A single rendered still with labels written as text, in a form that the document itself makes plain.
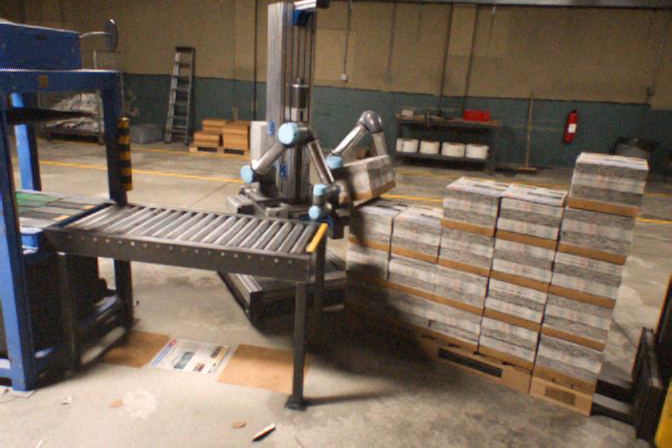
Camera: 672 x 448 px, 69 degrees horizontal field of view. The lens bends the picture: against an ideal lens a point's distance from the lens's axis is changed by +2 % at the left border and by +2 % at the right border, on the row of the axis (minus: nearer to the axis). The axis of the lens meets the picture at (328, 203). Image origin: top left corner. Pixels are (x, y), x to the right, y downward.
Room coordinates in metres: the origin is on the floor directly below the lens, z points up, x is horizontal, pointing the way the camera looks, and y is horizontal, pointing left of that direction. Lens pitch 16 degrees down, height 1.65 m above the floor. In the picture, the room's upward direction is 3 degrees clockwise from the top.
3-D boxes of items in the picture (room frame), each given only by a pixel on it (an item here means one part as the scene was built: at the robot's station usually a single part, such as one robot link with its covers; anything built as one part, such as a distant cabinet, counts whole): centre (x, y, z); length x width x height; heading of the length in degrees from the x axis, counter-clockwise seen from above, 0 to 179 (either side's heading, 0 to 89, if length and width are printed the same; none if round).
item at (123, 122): (2.93, 1.29, 1.05); 0.05 x 0.05 x 0.45; 82
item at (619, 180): (2.35, -1.36, 0.65); 0.39 x 0.30 x 1.29; 151
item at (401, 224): (2.71, -0.73, 0.42); 1.17 x 0.39 x 0.83; 61
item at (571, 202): (2.35, -1.36, 0.63); 0.38 x 0.29 x 0.97; 151
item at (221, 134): (9.05, 1.98, 0.28); 1.20 x 0.83 x 0.57; 82
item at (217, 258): (2.16, 0.73, 0.74); 1.34 x 0.05 x 0.12; 82
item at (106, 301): (2.56, 1.71, 0.38); 0.94 x 0.69 x 0.63; 172
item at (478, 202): (2.65, -0.85, 0.95); 0.38 x 0.29 x 0.23; 151
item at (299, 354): (2.07, 0.10, 0.34); 0.06 x 0.06 x 0.68; 82
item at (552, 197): (2.50, -1.10, 1.06); 0.37 x 0.28 x 0.01; 152
